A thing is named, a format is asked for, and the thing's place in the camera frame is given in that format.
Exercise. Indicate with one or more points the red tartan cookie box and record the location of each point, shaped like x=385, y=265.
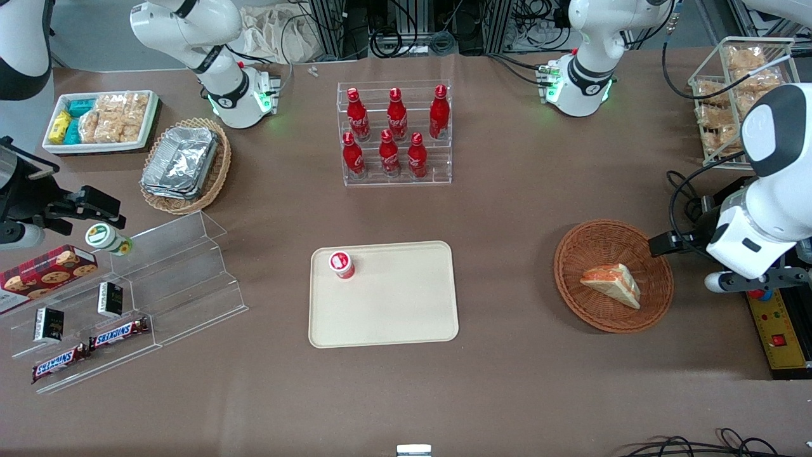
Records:
x=44, y=273

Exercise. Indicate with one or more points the yellow control panel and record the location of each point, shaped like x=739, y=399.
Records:
x=783, y=320

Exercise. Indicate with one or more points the round brown wicker basket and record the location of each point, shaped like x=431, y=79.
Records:
x=609, y=317

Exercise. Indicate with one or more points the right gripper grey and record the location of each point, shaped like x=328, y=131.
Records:
x=26, y=192

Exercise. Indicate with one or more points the red rocker switch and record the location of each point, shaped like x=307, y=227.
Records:
x=779, y=341

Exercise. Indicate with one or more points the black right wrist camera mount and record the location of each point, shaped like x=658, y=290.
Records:
x=25, y=190

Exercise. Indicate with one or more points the clear acrylic stepped shelf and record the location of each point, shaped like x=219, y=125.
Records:
x=190, y=273

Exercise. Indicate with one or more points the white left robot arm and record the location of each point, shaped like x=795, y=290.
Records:
x=590, y=63

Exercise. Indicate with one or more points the beige plastic tray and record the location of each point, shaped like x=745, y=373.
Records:
x=393, y=304

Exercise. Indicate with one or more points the beige cloth bag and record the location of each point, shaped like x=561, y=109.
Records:
x=279, y=35

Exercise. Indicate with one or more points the green capped yogurt bottle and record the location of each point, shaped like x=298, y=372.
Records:
x=101, y=236

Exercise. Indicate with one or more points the clear acrylic bottle rack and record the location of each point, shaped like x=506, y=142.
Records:
x=438, y=171

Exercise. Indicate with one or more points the clear bag of fried snacks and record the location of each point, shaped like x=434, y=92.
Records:
x=713, y=93
x=723, y=138
x=742, y=100
x=755, y=77
x=713, y=117
x=745, y=57

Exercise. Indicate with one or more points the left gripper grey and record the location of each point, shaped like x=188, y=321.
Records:
x=703, y=232

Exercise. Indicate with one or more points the teal snack packet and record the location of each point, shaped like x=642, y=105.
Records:
x=73, y=132
x=81, y=107

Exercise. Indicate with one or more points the Snickers chocolate bar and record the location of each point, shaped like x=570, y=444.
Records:
x=119, y=334
x=60, y=364

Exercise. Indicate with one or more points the aluminium foil tray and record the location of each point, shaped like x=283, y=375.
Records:
x=181, y=158
x=166, y=193

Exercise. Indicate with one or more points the white rectangular snack tray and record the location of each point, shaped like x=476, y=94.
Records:
x=95, y=148

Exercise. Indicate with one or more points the oval tan wicker basket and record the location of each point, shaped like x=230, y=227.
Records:
x=219, y=174

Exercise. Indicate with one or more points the triangular sandwich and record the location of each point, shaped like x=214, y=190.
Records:
x=612, y=285

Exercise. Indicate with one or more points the small black chocolate box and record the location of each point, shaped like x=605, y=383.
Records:
x=49, y=325
x=110, y=299

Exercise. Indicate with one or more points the yellow snack packet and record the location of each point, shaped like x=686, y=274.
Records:
x=60, y=127

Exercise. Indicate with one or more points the red capped yogurt bottle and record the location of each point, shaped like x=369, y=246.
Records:
x=340, y=262

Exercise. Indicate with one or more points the aluminium profile post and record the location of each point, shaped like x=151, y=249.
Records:
x=327, y=28
x=498, y=25

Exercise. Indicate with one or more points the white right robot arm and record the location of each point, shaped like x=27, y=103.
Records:
x=216, y=76

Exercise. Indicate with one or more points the red cola bottle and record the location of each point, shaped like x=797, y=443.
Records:
x=358, y=117
x=397, y=117
x=439, y=114
x=353, y=157
x=389, y=154
x=417, y=157

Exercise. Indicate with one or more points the red emergency stop button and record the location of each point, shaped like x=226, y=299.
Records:
x=759, y=295

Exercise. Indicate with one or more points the black countertop machine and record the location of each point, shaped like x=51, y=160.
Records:
x=793, y=374

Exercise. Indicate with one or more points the clear bag of rice crackers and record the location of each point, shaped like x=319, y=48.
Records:
x=89, y=127
x=134, y=129
x=111, y=103
x=137, y=103
x=109, y=129

